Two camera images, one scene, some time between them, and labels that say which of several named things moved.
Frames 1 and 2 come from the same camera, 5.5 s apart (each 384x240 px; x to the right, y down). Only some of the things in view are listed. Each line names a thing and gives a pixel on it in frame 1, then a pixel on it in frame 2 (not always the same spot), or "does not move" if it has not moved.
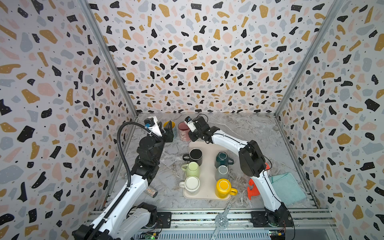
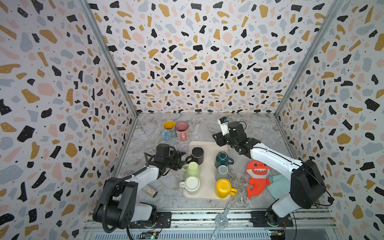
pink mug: [184, 130] does not move
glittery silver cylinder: [151, 192] does not move
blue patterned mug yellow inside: [166, 125] does not move
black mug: [195, 155] does not move
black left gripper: [168, 134] to [176, 154]
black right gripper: [197, 132] to [223, 139]
